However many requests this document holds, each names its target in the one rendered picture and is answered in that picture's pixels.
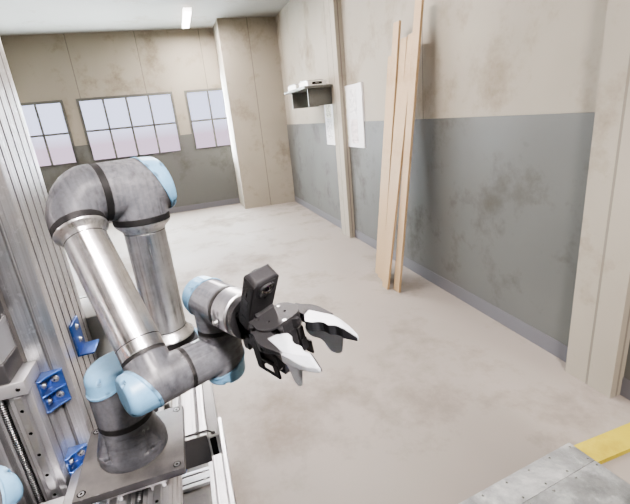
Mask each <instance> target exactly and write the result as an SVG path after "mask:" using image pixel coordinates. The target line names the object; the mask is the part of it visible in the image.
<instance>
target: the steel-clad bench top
mask: <svg viewBox="0 0 630 504"><path fill-rule="evenodd" d="M459 504H630V484H628V483H627V482H625V481H624V480H623V479H621V478H620V477H618V476H617V475H615V474H614V473H613V472H611V471H610V470H608V469H607V468H605V467H604V466H602V465H601V464H600V463H598V462H597V461H595V460H594V459H592V458H591V457H590V456H588V455H587V454H585V453H584V452H582V451H581V450H579V449H578V448H577V447H575V446H574V445H572V444H571V443H567V444H565V445H563V446H562V447H560V448H558V449H556V450H554V451H553V452H551V453H549V454H547V455H545V456H544V457H542V458H540V459H538V460H536V461H535V462H533V463H531V464H529V465H527V466H526V467H524V468H522V469H520V470H518V471H517V472H515V473H513V474H511V475H509V476H507V477H506V478H504V479H502V480H500V481H498V482H497V483H495V484H493V485H491V486H489V487H488V488H486V489H484V490H482V491H480V492H479V493H477V494H475V495H473V496H471V497H470V498H468V499H466V500H464V501H462V502H461V503H459Z"/></svg>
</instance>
